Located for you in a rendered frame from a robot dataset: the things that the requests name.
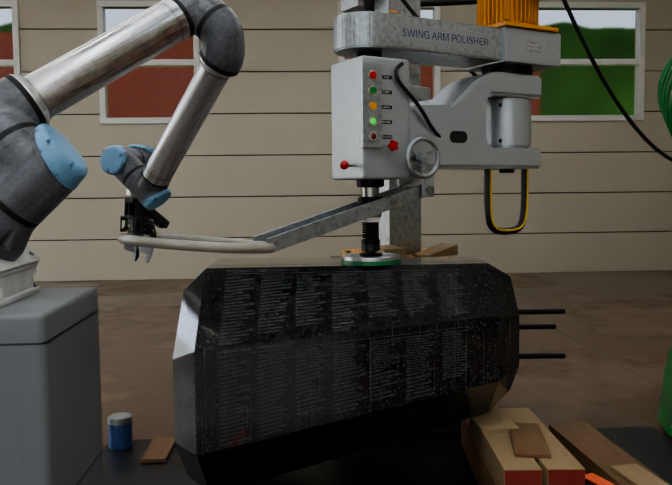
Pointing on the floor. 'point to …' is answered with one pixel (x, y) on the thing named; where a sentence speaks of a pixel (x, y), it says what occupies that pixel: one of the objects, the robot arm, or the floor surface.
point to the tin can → (120, 431)
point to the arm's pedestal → (51, 389)
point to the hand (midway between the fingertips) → (143, 257)
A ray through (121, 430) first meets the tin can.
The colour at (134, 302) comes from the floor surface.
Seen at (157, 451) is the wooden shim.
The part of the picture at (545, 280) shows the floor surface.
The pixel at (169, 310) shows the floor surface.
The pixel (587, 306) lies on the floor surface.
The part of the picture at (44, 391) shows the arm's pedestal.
